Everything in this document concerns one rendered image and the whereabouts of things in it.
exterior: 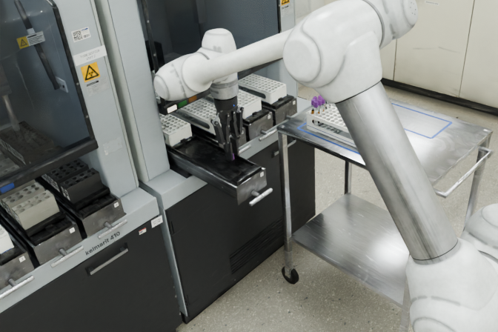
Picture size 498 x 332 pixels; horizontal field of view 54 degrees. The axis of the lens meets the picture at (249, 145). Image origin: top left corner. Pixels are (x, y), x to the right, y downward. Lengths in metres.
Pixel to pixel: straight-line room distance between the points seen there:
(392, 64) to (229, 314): 2.39
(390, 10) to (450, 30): 2.58
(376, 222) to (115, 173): 1.14
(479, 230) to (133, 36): 1.08
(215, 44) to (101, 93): 0.37
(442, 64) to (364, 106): 2.78
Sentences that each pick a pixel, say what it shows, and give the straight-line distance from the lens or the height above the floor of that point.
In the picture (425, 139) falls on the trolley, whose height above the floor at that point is 0.82.
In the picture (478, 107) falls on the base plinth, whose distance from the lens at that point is 3.79.
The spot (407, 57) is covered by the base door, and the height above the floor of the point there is 0.29.
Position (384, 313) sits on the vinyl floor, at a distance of 2.25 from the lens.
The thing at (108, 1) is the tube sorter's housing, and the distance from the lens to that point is 1.51.
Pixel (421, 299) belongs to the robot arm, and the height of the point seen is 0.91.
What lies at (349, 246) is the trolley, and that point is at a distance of 2.10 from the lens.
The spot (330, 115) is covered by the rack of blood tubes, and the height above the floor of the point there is 0.88.
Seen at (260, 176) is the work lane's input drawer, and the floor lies 0.79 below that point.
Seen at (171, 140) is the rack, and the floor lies 0.84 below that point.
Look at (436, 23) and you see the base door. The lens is 3.66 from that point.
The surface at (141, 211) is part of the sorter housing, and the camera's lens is 1.67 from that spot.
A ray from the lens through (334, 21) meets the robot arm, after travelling 0.94.
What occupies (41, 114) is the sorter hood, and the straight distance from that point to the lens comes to 1.46.
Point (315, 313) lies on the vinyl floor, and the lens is 2.22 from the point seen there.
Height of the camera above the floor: 1.72
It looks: 32 degrees down
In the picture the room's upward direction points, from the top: 5 degrees counter-clockwise
